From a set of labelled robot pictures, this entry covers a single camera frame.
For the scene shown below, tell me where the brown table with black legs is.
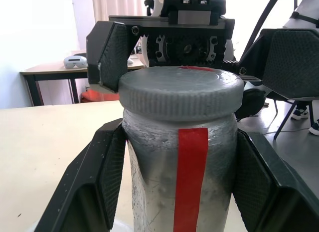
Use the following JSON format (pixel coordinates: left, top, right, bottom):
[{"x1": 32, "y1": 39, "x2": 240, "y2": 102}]
[{"x1": 19, "y1": 57, "x2": 145, "y2": 107}]

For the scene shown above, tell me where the white VR headset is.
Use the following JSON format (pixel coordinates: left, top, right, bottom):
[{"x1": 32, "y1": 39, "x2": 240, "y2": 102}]
[{"x1": 63, "y1": 55, "x2": 88, "y2": 69}]

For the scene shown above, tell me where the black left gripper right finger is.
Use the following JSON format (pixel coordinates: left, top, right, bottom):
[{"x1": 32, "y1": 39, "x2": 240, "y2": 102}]
[{"x1": 231, "y1": 128, "x2": 319, "y2": 232}]

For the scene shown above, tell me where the blue metal chair leg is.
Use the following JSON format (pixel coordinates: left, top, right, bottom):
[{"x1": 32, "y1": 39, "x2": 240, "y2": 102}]
[{"x1": 273, "y1": 98, "x2": 300, "y2": 140}]

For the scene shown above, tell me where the red box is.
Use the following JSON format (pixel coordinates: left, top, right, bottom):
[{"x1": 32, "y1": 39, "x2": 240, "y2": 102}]
[{"x1": 79, "y1": 89, "x2": 120, "y2": 103}]

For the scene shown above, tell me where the dark blue sneaker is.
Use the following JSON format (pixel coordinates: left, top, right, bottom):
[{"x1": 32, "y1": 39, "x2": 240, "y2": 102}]
[
  {"x1": 291, "y1": 106, "x2": 309, "y2": 121},
  {"x1": 308, "y1": 118, "x2": 319, "y2": 136}
]

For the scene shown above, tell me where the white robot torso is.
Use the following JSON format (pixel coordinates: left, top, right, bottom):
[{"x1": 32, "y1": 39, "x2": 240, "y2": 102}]
[{"x1": 281, "y1": 0, "x2": 319, "y2": 30}]

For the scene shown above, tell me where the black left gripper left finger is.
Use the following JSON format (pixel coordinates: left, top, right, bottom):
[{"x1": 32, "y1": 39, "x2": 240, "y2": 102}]
[{"x1": 34, "y1": 117, "x2": 133, "y2": 232}]

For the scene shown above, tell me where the grey jar with red tape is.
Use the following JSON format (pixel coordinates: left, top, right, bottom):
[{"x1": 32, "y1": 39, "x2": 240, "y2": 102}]
[{"x1": 122, "y1": 108, "x2": 238, "y2": 232}]

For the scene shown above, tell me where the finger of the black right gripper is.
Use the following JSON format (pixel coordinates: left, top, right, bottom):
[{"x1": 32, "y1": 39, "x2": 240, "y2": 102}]
[
  {"x1": 86, "y1": 20, "x2": 131, "y2": 94},
  {"x1": 236, "y1": 28, "x2": 319, "y2": 101}
]

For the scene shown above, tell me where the round black robot joint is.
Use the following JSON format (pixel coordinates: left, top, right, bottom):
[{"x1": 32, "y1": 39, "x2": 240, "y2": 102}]
[{"x1": 235, "y1": 88, "x2": 267, "y2": 122}]

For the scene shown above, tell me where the grey ribbed jar lid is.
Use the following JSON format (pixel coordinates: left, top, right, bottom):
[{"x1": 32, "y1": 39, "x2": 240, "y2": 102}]
[{"x1": 118, "y1": 65, "x2": 244, "y2": 122}]

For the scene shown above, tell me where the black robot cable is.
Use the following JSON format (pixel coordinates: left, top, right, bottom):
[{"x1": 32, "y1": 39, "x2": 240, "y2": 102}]
[
  {"x1": 245, "y1": 0, "x2": 284, "y2": 58},
  {"x1": 144, "y1": 0, "x2": 156, "y2": 17}
]

